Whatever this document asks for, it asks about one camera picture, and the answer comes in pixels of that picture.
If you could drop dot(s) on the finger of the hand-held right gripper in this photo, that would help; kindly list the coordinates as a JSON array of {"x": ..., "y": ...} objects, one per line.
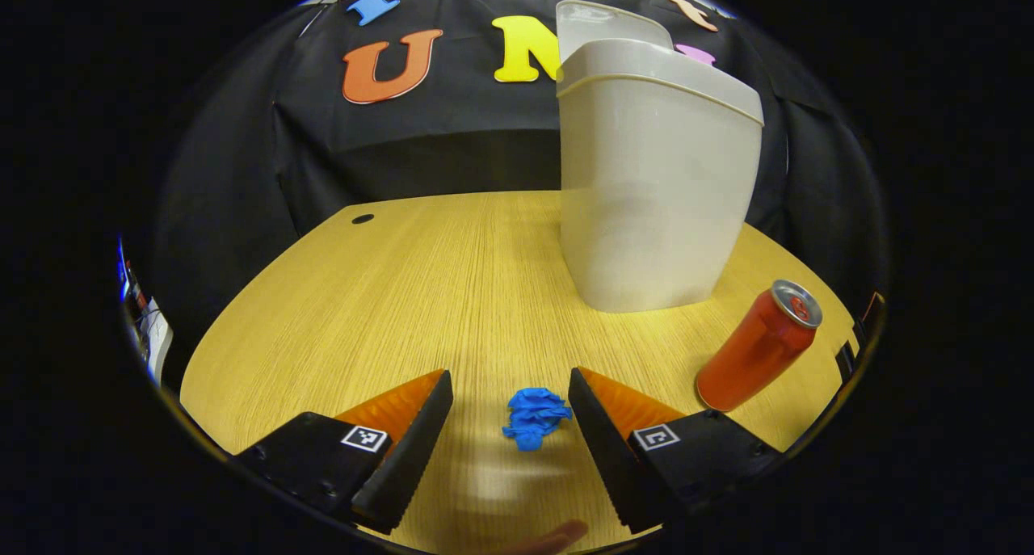
[
  {"x": 872, "y": 317},
  {"x": 846, "y": 363}
]

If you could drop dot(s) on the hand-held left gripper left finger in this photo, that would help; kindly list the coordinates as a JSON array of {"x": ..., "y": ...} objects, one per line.
[{"x": 408, "y": 466}]

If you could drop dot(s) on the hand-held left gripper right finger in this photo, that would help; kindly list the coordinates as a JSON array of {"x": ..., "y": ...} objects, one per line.
[{"x": 606, "y": 458}]

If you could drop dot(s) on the blue paper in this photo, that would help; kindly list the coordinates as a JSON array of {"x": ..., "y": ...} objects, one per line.
[{"x": 533, "y": 418}]

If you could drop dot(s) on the red pop can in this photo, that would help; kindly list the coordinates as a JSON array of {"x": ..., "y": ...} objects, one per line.
[{"x": 751, "y": 349}]

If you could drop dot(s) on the white desktop garbage bin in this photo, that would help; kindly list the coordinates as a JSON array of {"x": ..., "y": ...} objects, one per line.
[{"x": 654, "y": 199}]

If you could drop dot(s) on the wooden desktop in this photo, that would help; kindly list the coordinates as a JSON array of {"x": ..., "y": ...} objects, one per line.
[{"x": 404, "y": 296}]

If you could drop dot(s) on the white electronic device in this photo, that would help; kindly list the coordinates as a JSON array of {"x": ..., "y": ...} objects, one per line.
[{"x": 160, "y": 337}]

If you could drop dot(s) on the black backdrop cloth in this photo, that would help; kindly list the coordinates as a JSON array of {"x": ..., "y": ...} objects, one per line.
[{"x": 420, "y": 135}]

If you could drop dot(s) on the computer monitor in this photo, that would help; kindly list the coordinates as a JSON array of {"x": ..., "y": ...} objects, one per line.
[{"x": 125, "y": 272}]

